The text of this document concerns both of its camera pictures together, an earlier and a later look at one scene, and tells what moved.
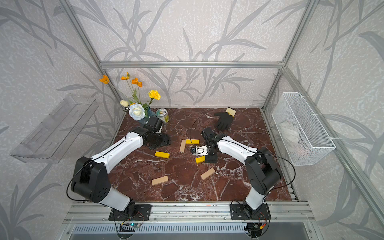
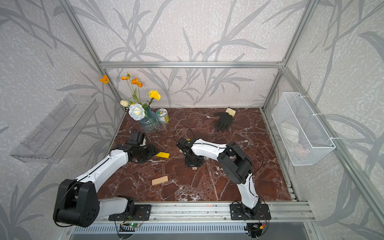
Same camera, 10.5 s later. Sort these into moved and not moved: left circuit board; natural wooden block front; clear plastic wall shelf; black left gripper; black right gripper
Moved: black left gripper; black right gripper
Not moved: left circuit board; clear plastic wall shelf; natural wooden block front
